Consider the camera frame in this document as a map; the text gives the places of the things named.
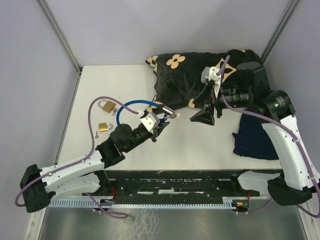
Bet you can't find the brass padlock with key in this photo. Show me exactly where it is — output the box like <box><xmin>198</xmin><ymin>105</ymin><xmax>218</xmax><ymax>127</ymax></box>
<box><xmin>98</xmin><ymin>99</ymin><xmax>118</xmax><ymax>116</ymax></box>

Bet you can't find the white slotted cable duct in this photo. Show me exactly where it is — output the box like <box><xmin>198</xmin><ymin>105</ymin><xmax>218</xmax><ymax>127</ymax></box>
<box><xmin>48</xmin><ymin>196</ymin><xmax>236</xmax><ymax>210</ymax></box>

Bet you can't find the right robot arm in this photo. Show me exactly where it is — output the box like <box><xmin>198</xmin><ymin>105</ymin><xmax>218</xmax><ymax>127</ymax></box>
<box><xmin>190</xmin><ymin>62</ymin><xmax>320</xmax><ymax>206</ymax></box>

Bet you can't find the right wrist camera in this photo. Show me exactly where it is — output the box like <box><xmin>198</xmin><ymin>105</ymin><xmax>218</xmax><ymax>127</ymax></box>
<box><xmin>201</xmin><ymin>66</ymin><xmax>222</xmax><ymax>98</ymax></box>

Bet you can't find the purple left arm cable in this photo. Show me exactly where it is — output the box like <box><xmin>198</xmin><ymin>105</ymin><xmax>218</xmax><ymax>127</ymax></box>
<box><xmin>15</xmin><ymin>96</ymin><xmax>141</xmax><ymax>207</ymax></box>

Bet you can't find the small brass padlock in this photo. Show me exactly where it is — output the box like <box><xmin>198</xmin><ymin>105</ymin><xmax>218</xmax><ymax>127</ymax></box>
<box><xmin>98</xmin><ymin>122</ymin><xmax>113</xmax><ymax>132</ymax></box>

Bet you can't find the dark blue cloth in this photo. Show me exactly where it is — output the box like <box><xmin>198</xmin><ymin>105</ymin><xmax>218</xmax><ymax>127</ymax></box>
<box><xmin>232</xmin><ymin>114</ymin><xmax>279</xmax><ymax>161</ymax></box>

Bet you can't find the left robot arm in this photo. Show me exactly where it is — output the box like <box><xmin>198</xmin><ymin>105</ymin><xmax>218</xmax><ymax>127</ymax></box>
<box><xmin>15</xmin><ymin>121</ymin><xmax>169</xmax><ymax>213</ymax></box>

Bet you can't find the aluminium frame post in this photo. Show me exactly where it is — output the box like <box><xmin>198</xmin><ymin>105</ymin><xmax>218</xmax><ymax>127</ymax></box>
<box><xmin>37</xmin><ymin>0</ymin><xmax>83</xmax><ymax>73</ymax></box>
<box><xmin>261</xmin><ymin>0</ymin><xmax>301</xmax><ymax>64</ymax></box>

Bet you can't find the black floral patterned blanket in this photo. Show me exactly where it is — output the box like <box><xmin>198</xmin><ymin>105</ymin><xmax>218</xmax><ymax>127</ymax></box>
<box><xmin>145</xmin><ymin>49</ymin><xmax>262</xmax><ymax>110</ymax></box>

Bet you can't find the blue cable with plug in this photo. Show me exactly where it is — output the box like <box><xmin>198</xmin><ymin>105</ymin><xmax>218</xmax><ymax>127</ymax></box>
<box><xmin>115</xmin><ymin>99</ymin><xmax>181</xmax><ymax>126</ymax></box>

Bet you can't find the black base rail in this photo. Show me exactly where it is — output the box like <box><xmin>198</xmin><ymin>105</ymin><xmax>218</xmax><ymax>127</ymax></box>
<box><xmin>92</xmin><ymin>169</ymin><xmax>259</xmax><ymax>203</ymax></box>

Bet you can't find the left aluminium frame post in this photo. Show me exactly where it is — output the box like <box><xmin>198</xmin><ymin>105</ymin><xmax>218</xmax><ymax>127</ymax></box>
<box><xmin>37</xmin><ymin>0</ymin><xmax>83</xmax><ymax>73</ymax></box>

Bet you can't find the right aluminium frame post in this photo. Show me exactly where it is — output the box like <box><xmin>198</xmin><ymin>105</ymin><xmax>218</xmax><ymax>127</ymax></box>
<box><xmin>261</xmin><ymin>0</ymin><xmax>301</xmax><ymax>64</ymax></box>

